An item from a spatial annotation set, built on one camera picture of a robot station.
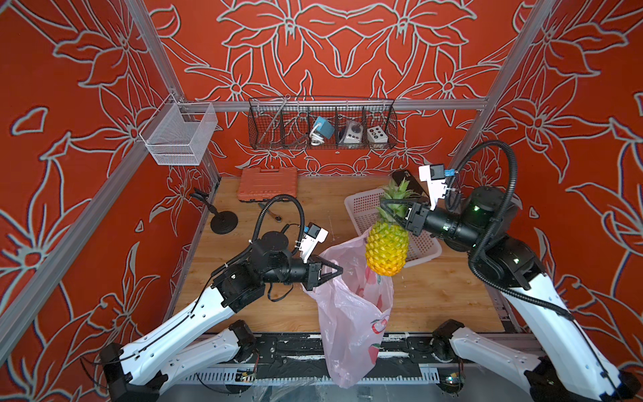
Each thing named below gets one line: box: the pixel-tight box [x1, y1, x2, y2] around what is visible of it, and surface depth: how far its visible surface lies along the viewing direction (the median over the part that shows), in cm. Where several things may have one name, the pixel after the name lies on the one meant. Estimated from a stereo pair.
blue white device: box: [308, 116, 335, 147], surface depth 86 cm
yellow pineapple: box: [365, 177, 420, 277], surface depth 54 cm
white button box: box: [366, 125, 389, 144], surface depth 96 cm
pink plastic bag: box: [301, 227, 395, 389], surface depth 65 cm
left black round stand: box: [190, 188, 239, 235], surface depth 105 cm
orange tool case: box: [237, 166, 298, 202], surface depth 117 cm
